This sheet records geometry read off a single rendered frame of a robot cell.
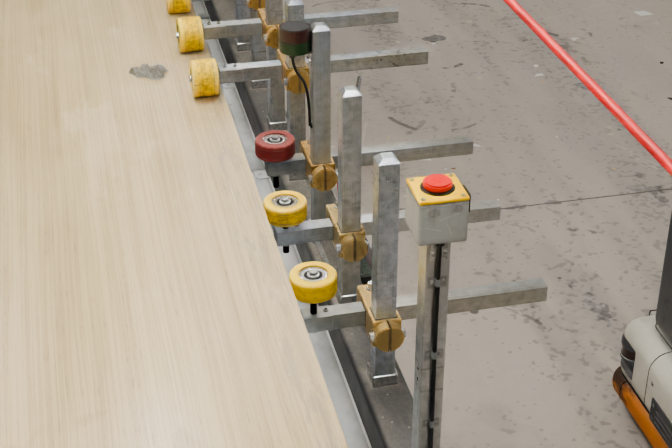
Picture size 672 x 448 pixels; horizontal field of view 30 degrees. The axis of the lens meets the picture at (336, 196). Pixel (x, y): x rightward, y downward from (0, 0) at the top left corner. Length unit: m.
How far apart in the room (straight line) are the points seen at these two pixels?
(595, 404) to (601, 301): 0.47
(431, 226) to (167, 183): 0.82
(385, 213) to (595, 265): 1.93
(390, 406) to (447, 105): 2.75
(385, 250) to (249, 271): 0.24
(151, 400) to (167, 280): 0.31
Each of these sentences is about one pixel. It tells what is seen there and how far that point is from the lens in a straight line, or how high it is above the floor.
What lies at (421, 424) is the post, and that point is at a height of 0.83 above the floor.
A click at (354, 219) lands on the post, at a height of 0.88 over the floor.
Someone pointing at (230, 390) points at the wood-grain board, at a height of 0.90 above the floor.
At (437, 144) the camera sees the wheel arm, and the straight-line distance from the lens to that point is 2.60.
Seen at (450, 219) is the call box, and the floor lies 1.19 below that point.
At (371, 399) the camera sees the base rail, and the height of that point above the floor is 0.70.
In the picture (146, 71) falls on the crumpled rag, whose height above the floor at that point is 0.91.
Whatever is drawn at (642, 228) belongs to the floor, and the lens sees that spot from 4.08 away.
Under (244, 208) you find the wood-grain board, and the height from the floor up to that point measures 0.90.
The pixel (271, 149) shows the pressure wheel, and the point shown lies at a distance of 2.48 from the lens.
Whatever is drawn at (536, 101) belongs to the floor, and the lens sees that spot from 4.85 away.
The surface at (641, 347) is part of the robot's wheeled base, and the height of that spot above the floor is 0.26.
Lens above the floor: 2.05
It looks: 30 degrees down
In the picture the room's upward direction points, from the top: straight up
